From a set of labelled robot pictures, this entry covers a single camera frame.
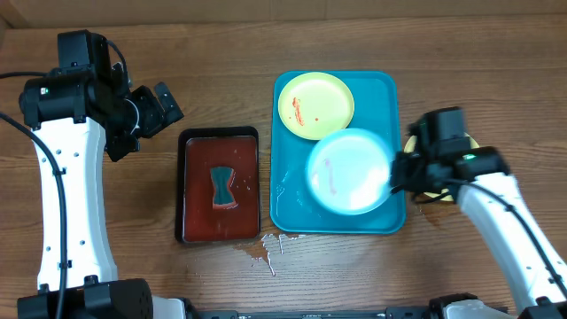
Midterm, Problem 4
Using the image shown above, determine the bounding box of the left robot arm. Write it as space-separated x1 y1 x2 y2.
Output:
17 30 192 318

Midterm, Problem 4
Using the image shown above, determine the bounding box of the green orange sponge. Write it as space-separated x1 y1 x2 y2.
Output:
210 167 237 209

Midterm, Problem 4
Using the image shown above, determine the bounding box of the light blue plate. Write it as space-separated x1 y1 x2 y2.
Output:
305 128 393 216

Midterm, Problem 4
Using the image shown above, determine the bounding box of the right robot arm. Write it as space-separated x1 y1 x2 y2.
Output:
391 107 566 318

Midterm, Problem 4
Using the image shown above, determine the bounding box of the yellow-green plate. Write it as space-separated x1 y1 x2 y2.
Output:
403 134 479 202
276 72 355 140

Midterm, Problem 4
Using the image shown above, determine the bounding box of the black wash basin tray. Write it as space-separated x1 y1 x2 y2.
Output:
175 126 260 244

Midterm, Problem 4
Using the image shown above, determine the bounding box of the teal plastic tray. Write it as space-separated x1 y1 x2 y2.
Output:
269 71 406 235

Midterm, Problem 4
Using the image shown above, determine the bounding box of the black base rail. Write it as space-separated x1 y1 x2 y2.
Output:
185 305 510 319

